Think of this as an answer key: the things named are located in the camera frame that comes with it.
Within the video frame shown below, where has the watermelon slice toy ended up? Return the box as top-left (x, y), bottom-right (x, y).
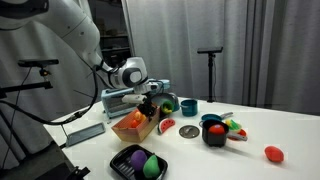
top-left (158, 119), bottom-right (175, 134)

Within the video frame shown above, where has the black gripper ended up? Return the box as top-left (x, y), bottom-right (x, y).
top-left (137, 100), bottom-right (157, 117)

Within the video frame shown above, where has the red orange toy fruit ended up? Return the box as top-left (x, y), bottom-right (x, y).
top-left (130, 120), bottom-right (140, 128)

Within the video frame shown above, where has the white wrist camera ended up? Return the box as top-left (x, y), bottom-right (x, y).
top-left (122, 94), bottom-right (146, 104)

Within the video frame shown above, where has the grey bowl with vegetable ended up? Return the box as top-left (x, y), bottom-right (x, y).
top-left (151, 93), bottom-right (180, 117)

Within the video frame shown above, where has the purple plush fruit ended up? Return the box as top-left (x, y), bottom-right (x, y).
top-left (130, 150), bottom-right (147, 171)

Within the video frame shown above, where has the orange slice toy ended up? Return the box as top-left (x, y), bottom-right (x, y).
top-left (134, 111), bottom-right (142, 121)

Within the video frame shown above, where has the light blue toy oven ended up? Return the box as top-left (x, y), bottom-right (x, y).
top-left (101, 79), bottom-right (170, 119)

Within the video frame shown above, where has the black camera on left stand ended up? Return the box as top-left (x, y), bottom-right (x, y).
top-left (0, 59), bottom-right (59, 99)

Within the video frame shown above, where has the orange checkered cardboard basket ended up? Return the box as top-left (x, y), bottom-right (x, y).
top-left (112, 108), bottom-right (160, 143)

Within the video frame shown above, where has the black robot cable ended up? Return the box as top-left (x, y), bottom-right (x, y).
top-left (0, 66), bottom-right (100, 126)

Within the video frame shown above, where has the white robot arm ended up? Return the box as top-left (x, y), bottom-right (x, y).
top-left (0, 0), bottom-right (151, 103)

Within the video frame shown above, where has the teal toy pot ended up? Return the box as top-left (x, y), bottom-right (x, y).
top-left (180, 99), bottom-right (198, 117)

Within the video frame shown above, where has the black plastic tray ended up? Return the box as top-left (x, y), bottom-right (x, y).
top-left (110, 144), bottom-right (168, 180)

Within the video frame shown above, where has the black camera stand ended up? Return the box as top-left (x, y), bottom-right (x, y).
top-left (197, 46), bottom-right (223, 103)

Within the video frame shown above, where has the black toy pot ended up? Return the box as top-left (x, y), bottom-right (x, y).
top-left (201, 119), bottom-right (249, 148)

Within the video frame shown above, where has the green plush pear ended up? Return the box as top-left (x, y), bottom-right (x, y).
top-left (143, 155), bottom-right (160, 178)

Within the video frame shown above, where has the red ball in pot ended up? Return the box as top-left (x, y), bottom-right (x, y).
top-left (208, 124), bottom-right (225, 135)

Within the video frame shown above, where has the red plush tomato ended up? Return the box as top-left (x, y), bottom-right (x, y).
top-left (264, 146), bottom-right (284, 163)

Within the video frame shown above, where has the grey metal tray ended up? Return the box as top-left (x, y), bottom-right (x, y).
top-left (66, 123), bottom-right (105, 147)

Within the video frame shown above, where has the blue toy frying pan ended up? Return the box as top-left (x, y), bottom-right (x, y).
top-left (201, 112), bottom-right (233, 121)

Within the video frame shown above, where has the grey pot lid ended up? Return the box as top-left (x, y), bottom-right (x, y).
top-left (179, 125), bottom-right (200, 139)

